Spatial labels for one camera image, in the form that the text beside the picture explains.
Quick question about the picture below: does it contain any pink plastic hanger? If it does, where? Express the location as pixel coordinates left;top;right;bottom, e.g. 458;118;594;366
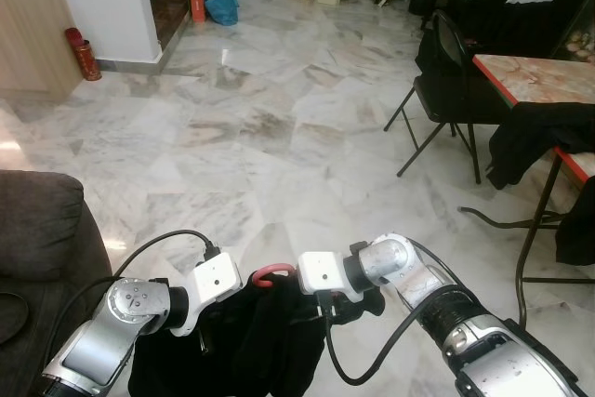
251;262;298;288

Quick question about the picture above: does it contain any black shirt with red trim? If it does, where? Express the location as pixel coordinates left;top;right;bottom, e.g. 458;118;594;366
128;271;387;397

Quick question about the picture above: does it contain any black shirt with white print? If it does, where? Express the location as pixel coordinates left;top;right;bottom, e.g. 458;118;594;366
486;101;595;190

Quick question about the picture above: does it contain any pink marble folding table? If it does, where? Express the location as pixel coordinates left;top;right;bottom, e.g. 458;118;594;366
460;53;595;328

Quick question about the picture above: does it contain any black piano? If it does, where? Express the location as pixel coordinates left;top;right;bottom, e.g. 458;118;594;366
432;0;595;56

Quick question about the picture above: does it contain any black folding chair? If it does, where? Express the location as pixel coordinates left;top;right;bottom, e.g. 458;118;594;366
384;8;484;184

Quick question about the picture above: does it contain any blue plastic bag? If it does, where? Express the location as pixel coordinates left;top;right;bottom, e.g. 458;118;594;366
205;0;240;26

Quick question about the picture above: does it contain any red cylindrical canister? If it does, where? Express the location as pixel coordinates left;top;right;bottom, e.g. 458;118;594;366
63;27;101;82

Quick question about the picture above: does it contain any dark grey fabric sofa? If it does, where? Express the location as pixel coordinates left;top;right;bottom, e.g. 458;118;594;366
0;171;112;397

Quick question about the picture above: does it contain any light wooden cupboard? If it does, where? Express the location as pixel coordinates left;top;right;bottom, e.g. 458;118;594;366
0;0;83;100

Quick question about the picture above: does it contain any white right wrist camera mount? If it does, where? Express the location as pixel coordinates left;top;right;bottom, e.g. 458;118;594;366
297;250;352;296

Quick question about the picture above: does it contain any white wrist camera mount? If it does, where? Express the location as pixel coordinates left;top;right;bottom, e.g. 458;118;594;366
297;250;352;296
170;250;245;337

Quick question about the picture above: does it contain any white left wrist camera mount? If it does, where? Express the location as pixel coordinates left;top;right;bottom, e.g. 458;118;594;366
170;250;245;337

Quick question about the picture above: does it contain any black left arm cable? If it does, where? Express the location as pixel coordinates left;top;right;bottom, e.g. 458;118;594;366
37;229;224;361

